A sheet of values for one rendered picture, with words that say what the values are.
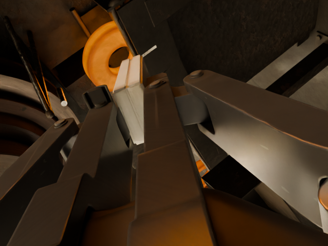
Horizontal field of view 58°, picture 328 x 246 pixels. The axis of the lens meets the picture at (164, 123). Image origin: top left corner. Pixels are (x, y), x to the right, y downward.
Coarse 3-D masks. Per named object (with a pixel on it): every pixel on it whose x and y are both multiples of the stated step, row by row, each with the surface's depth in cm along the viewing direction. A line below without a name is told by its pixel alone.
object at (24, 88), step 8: (0, 64) 53; (0, 72) 48; (8, 72) 52; (16, 72) 54; (0, 80) 48; (8, 80) 49; (16, 80) 50; (24, 80) 51; (0, 88) 49; (8, 88) 50; (16, 88) 51; (24, 88) 52; (32, 88) 52; (48, 88) 61; (16, 96) 52; (24, 96) 52; (32, 96) 53; (56, 96) 56; (40, 104) 55; (56, 104) 57; (56, 112) 58; (64, 112) 59; (72, 112) 60
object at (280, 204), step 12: (228, 156) 95; (216, 168) 93; (228, 168) 89; (240, 168) 86; (204, 180) 92; (216, 180) 88; (228, 180) 85; (240, 180) 81; (252, 180) 78; (228, 192) 80; (240, 192) 77; (252, 192) 100; (264, 192) 91; (264, 204) 102; (276, 204) 90; (288, 216) 88
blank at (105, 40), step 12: (108, 24) 58; (96, 36) 57; (108, 36) 57; (120, 36) 58; (84, 48) 58; (96, 48) 57; (108, 48) 58; (84, 60) 59; (96, 60) 58; (108, 60) 60; (96, 72) 60; (108, 72) 62; (96, 84) 62; (108, 84) 64
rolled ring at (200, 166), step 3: (198, 162) 115; (201, 162) 115; (198, 165) 114; (201, 165) 114; (204, 165) 114; (198, 168) 113; (201, 168) 114; (204, 168) 116; (207, 171) 126; (204, 174) 127; (201, 177) 127; (204, 183) 125; (204, 186) 127
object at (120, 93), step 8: (128, 64) 18; (120, 72) 17; (128, 72) 17; (120, 80) 15; (120, 88) 14; (120, 96) 14; (128, 96) 14; (120, 104) 14; (128, 104) 14; (128, 112) 14; (136, 112) 14; (128, 120) 14; (136, 120) 14; (128, 128) 14; (136, 128) 14; (136, 136) 15
